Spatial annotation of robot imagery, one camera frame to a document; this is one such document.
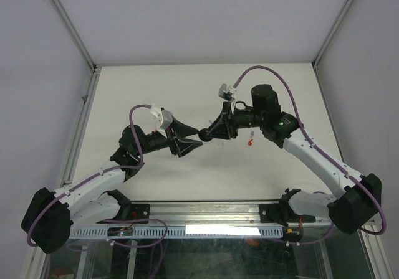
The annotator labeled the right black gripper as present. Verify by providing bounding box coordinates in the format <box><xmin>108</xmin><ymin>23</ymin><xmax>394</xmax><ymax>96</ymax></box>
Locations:
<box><xmin>206</xmin><ymin>102</ymin><xmax>265</xmax><ymax>140</ymax></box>

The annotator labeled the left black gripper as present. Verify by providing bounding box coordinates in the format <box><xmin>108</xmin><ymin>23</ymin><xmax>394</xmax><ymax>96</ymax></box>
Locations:
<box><xmin>135</xmin><ymin>116</ymin><xmax>203</xmax><ymax>156</ymax></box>

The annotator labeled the black charging case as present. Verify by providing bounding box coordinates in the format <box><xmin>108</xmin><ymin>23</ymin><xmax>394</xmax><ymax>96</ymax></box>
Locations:
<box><xmin>198</xmin><ymin>128</ymin><xmax>212</xmax><ymax>142</ymax></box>

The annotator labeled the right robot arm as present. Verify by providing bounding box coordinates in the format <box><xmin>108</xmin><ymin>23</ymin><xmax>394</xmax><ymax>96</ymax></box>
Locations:
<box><xmin>201</xmin><ymin>84</ymin><xmax>382</xmax><ymax>234</ymax></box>

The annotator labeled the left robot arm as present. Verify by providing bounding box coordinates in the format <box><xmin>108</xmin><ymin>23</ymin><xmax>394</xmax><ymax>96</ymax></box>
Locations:
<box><xmin>21</xmin><ymin>117</ymin><xmax>202</xmax><ymax>254</ymax></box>

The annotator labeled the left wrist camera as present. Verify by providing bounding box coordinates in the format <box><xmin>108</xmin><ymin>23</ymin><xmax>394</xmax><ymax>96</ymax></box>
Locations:
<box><xmin>150</xmin><ymin>105</ymin><xmax>173</xmax><ymax>138</ymax></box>

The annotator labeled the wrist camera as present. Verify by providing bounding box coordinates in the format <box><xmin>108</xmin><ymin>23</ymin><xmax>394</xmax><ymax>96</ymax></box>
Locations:
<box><xmin>218</xmin><ymin>83</ymin><xmax>237</xmax><ymax>102</ymax></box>
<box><xmin>150</xmin><ymin>105</ymin><xmax>173</xmax><ymax>138</ymax></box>

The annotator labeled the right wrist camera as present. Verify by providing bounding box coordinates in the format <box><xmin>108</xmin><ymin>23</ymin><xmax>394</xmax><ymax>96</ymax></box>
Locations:
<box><xmin>218</xmin><ymin>83</ymin><xmax>237</xmax><ymax>102</ymax></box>

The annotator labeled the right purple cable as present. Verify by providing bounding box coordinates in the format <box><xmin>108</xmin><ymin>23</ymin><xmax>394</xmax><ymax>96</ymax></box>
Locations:
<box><xmin>233</xmin><ymin>65</ymin><xmax>389</xmax><ymax>247</ymax></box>

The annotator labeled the aluminium mounting rail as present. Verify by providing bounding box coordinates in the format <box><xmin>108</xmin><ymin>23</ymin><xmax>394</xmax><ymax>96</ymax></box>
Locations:
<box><xmin>70</xmin><ymin>200</ymin><xmax>373</xmax><ymax>230</ymax></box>

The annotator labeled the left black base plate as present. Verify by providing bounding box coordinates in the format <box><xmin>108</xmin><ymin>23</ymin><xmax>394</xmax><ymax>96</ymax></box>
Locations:
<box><xmin>125</xmin><ymin>202</ymin><xmax>150</xmax><ymax>225</ymax></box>

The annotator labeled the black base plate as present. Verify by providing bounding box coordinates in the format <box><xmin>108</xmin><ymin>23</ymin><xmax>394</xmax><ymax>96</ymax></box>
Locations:
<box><xmin>125</xmin><ymin>202</ymin><xmax>150</xmax><ymax>225</ymax></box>
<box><xmin>259</xmin><ymin>203</ymin><xmax>289</xmax><ymax>226</ymax></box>

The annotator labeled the white slotted cable duct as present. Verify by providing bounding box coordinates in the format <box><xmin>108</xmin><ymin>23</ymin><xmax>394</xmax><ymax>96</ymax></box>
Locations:
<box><xmin>71</xmin><ymin>225</ymin><xmax>283</xmax><ymax>239</ymax></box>

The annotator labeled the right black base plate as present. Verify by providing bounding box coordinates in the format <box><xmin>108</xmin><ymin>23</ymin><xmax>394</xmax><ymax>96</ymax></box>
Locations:
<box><xmin>259</xmin><ymin>203</ymin><xmax>289</xmax><ymax>226</ymax></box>

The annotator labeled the left aluminium frame post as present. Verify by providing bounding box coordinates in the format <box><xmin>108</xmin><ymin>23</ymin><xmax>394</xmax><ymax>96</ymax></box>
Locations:
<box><xmin>49</xmin><ymin>0</ymin><xmax>97</xmax><ymax>72</ymax></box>

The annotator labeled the aluminium frame post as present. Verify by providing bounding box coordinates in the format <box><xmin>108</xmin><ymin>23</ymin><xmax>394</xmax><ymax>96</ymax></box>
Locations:
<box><xmin>49</xmin><ymin>0</ymin><xmax>97</xmax><ymax>72</ymax></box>
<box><xmin>312</xmin><ymin>0</ymin><xmax>355</xmax><ymax>70</ymax></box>

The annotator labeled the right aluminium frame post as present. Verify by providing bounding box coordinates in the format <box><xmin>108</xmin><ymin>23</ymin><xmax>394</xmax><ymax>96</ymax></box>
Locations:
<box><xmin>312</xmin><ymin>0</ymin><xmax>355</xmax><ymax>70</ymax></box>

